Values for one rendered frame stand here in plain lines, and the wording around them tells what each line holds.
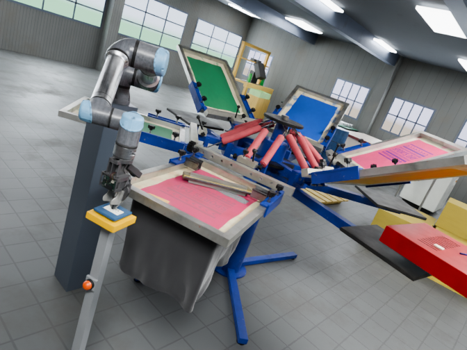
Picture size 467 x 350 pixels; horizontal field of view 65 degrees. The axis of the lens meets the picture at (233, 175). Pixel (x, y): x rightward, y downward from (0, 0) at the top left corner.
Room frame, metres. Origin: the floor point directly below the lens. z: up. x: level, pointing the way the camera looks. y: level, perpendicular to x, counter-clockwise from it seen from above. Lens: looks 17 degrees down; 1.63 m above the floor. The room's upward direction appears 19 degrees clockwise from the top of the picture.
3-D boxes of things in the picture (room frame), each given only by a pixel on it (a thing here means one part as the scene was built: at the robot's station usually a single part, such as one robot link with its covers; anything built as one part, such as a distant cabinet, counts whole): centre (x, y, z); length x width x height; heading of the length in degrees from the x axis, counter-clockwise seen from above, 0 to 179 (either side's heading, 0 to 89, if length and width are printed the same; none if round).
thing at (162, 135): (2.53, 0.67, 1.05); 1.08 x 0.61 x 0.23; 103
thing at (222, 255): (1.61, -0.09, 0.74); 0.46 x 0.04 x 0.42; 163
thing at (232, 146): (2.73, -0.22, 0.99); 0.82 x 0.79 x 0.12; 163
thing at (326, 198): (5.77, -1.12, 0.06); 1.31 x 0.90 x 0.12; 46
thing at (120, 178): (1.19, 0.38, 1.13); 0.09 x 0.08 x 0.12; 163
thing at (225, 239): (1.72, 0.10, 0.97); 0.79 x 0.58 x 0.04; 163
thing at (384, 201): (2.88, -0.87, 0.91); 1.34 x 0.41 x 0.08; 103
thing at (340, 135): (8.40, -1.65, 0.45); 1.22 x 0.77 x 0.90; 144
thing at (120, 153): (1.19, 0.38, 1.21); 0.08 x 0.08 x 0.05
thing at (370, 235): (2.24, -0.67, 0.91); 1.34 x 0.41 x 0.08; 43
